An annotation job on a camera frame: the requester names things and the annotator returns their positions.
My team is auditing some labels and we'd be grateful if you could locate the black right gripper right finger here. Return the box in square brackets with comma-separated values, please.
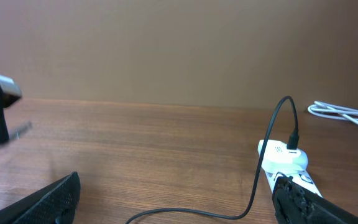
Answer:
[272, 176, 358, 224]

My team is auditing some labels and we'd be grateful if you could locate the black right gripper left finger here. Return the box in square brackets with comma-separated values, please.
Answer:
[0, 171, 81, 224]

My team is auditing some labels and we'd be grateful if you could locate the white power strip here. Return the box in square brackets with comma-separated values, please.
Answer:
[264, 170, 323, 197]

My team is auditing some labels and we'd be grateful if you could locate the white usb wall adapter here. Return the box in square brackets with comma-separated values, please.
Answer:
[261, 140, 308, 174]

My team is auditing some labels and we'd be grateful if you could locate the black usb charger cable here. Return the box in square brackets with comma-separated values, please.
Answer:
[125, 95, 300, 224]

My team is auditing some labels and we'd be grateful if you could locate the white power strip cord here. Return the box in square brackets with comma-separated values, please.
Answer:
[307, 100, 358, 137]

